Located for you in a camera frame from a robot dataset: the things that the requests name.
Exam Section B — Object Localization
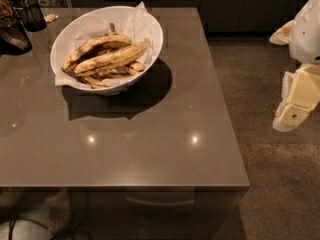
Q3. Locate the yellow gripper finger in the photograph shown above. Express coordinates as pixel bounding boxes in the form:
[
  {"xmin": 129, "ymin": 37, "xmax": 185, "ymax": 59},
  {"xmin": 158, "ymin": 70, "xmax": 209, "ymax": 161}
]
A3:
[{"xmin": 280, "ymin": 64, "xmax": 320, "ymax": 128}]

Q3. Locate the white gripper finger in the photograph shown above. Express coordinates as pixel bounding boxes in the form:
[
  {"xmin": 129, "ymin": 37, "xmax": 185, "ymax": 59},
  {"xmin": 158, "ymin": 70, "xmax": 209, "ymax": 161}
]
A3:
[{"xmin": 272, "ymin": 72, "xmax": 294, "ymax": 132}]

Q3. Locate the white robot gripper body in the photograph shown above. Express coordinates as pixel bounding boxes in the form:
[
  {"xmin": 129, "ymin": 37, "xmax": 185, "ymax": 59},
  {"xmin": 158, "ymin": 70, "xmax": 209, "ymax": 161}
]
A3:
[{"xmin": 269, "ymin": 0, "xmax": 320, "ymax": 64}]

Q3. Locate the small banana at right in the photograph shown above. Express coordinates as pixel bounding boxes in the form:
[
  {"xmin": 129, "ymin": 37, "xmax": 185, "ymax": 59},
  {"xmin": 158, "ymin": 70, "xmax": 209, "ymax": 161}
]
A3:
[{"xmin": 125, "ymin": 61, "xmax": 145, "ymax": 76}]

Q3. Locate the long front spotted banana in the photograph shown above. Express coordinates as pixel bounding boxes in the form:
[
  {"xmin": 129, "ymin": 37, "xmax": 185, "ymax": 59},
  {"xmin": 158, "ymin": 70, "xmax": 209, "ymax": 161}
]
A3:
[{"xmin": 74, "ymin": 39, "xmax": 149, "ymax": 76}]

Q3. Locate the white ceramic bowl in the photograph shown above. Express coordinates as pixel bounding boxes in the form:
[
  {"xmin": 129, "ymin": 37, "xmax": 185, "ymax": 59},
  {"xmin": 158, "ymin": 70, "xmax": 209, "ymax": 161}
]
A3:
[{"xmin": 50, "ymin": 3, "xmax": 163, "ymax": 95}]

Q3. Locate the white paper bowl liner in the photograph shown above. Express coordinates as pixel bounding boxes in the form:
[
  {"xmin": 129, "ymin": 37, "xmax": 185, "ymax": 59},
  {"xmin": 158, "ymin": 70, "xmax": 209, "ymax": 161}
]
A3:
[{"xmin": 50, "ymin": 4, "xmax": 163, "ymax": 95}]

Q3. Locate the bottom banana in bowl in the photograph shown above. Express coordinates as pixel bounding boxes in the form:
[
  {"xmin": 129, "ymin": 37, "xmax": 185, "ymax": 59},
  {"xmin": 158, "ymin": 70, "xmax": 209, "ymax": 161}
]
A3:
[{"xmin": 80, "ymin": 76, "xmax": 108, "ymax": 89}]

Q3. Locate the upper spotted ripe banana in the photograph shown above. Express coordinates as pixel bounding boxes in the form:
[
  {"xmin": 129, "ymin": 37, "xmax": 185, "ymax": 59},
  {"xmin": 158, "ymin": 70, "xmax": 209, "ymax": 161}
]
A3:
[{"xmin": 62, "ymin": 32, "xmax": 132, "ymax": 72}]

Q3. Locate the brown table cabinet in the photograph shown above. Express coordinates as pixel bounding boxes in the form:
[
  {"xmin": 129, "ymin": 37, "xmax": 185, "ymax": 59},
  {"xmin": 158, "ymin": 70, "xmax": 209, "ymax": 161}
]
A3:
[{"xmin": 0, "ymin": 8, "xmax": 249, "ymax": 240}]

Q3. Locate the small wrapper on table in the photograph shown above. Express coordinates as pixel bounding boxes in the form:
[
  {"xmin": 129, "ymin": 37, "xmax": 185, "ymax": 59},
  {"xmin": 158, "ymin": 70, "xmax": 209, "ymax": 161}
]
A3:
[{"xmin": 44, "ymin": 13, "xmax": 59, "ymax": 23}]

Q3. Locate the black mesh pen cup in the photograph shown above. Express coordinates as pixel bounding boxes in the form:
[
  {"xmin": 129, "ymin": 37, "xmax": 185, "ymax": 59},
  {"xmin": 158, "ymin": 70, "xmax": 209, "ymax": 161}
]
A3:
[{"xmin": 19, "ymin": 0, "xmax": 46, "ymax": 32}]

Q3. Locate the dark object at left edge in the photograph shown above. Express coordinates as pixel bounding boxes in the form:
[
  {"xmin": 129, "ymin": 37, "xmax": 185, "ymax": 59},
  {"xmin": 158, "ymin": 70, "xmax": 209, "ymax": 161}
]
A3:
[{"xmin": 0, "ymin": 0, "xmax": 32, "ymax": 55}]

